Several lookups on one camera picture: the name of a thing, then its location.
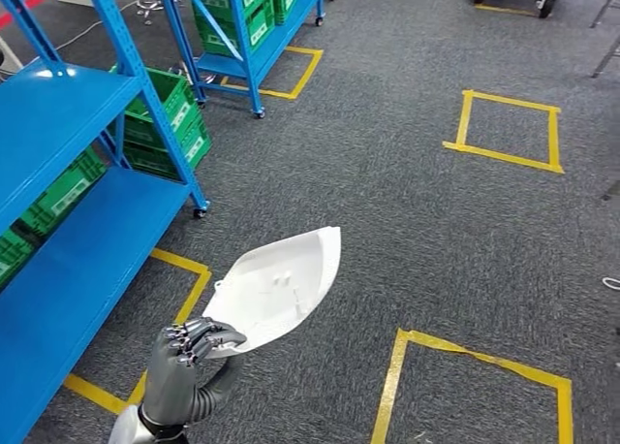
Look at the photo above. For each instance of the blue metal shelf rack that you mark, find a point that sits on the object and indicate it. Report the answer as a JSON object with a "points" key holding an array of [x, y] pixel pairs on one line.
{"points": [[271, 43], [72, 268]]}

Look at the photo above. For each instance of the black slanted stand leg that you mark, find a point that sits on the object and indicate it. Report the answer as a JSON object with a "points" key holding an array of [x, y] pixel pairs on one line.
{"points": [[606, 57], [606, 4]]}

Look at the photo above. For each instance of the red barrier ribbon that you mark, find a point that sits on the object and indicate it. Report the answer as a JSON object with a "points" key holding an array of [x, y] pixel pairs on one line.
{"points": [[29, 4]]}

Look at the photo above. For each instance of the white curved plastic shell part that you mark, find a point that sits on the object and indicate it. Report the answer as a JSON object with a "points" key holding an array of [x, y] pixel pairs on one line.
{"points": [[276, 287]]}

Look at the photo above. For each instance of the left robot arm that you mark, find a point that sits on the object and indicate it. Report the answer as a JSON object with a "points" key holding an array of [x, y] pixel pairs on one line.
{"points": [[127, 431]]}

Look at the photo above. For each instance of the round chrome stool base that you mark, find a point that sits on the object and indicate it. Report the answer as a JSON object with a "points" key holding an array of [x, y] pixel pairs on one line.
{"points": [[209, 79]]}

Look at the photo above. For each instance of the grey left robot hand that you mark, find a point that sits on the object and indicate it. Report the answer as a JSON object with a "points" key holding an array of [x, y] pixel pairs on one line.
{"points": [[167, 377]]}

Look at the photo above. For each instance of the white panel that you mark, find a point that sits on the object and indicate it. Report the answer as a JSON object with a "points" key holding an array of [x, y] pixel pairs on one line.
{"points": [[7, 56]]}

